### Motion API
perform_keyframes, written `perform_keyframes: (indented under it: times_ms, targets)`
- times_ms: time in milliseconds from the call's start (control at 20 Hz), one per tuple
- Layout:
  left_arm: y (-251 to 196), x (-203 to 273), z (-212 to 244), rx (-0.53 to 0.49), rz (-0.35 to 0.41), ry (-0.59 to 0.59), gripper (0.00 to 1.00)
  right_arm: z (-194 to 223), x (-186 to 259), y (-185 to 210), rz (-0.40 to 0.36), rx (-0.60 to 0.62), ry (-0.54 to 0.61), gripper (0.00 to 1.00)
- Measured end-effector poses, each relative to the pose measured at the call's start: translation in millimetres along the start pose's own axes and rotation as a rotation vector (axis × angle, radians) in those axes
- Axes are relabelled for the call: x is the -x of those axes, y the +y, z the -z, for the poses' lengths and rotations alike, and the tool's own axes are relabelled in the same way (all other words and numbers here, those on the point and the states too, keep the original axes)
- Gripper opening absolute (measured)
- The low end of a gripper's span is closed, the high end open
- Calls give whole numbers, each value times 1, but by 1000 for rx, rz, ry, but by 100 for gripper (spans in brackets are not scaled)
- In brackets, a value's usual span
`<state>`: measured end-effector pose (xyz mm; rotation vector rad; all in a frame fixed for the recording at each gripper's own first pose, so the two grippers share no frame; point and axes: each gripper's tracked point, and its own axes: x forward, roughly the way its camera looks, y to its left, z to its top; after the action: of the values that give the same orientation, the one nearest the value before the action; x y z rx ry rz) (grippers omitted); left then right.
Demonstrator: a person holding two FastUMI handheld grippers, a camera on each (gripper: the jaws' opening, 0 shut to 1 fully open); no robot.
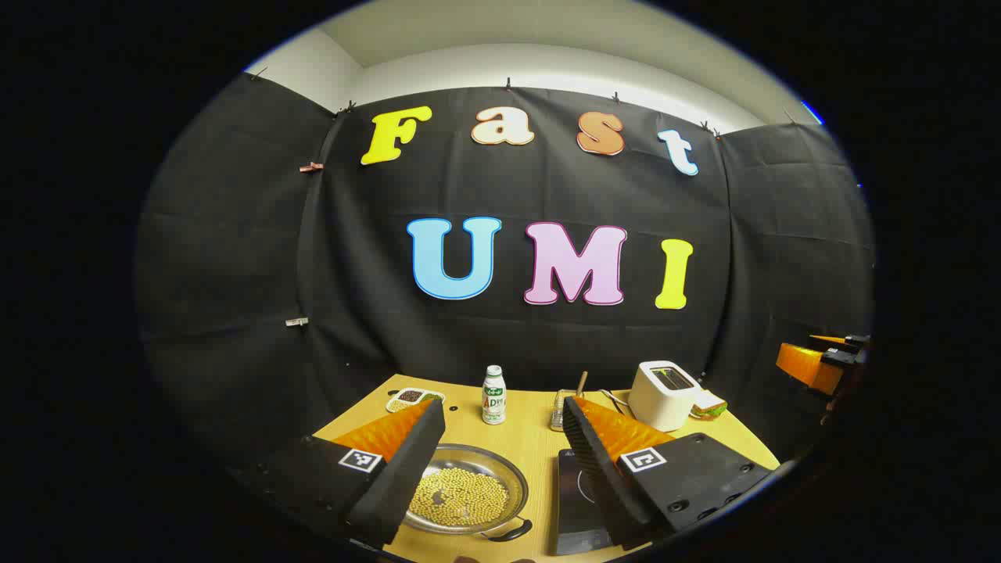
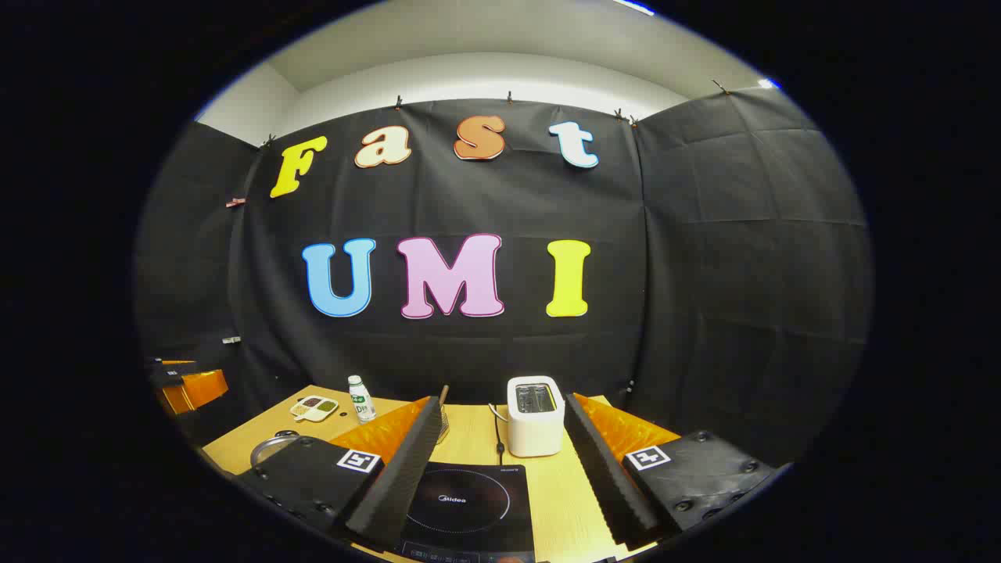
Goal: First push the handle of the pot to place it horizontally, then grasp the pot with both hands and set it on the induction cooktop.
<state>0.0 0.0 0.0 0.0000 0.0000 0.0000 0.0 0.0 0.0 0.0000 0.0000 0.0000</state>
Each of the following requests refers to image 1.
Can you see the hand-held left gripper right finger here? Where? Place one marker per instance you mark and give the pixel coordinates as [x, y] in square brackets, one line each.
[598, 469]

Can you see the pile of soybeans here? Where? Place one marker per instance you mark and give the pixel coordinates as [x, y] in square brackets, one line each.
[461, 496]

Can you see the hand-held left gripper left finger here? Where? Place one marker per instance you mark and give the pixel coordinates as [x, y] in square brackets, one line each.
[407, 461]

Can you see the white divided dish of grains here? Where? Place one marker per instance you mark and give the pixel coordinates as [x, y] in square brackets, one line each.
[407, 399]

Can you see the black induction cooktop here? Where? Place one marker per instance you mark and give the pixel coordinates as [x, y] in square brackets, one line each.
[577, 504]

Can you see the white milk bottle green cap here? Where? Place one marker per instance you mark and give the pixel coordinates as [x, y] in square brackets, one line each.
[493, 399]

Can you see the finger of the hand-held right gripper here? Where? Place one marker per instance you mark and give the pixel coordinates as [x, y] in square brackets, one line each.
[805, 367]
[830, 339]

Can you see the white toaster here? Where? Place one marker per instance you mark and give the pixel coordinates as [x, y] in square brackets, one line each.
[661, 403]

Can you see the sandwich with lettuce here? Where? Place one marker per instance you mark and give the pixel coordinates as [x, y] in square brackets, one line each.
[708, 405]

